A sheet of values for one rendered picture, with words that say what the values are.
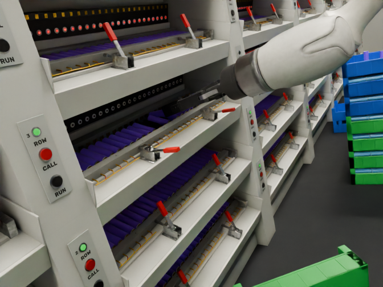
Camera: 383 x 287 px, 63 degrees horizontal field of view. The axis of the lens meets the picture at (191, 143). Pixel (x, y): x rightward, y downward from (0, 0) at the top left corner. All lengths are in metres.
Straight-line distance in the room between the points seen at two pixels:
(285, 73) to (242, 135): 0.47
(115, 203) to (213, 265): 0.44
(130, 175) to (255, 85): 0.30
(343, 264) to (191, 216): 0.37
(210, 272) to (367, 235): 0.60
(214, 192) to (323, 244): 0.50
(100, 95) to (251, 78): 0.29
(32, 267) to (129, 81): 0.35
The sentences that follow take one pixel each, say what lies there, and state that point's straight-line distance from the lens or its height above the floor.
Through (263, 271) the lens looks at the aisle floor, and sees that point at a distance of 1.14.
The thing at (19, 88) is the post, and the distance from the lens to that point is 0.48.
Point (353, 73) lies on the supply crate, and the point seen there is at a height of 0.49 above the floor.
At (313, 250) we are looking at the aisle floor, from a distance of 1.21.
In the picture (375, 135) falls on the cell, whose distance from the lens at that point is 1.50.
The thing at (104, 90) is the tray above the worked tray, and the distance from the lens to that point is 0.57.
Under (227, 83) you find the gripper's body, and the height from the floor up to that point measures 0.66.
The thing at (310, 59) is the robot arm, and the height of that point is 0.68.
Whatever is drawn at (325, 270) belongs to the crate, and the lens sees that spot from 0.84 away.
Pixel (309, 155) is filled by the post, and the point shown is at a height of 0.05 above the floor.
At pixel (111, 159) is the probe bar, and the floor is 0.58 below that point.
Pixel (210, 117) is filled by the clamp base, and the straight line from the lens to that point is 0.86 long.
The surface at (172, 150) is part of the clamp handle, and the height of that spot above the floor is 0.57.
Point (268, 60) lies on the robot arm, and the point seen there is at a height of 0.69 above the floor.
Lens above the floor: 0.76
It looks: 18 degrees down
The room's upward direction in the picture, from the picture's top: 14 degrees counter-clockwise
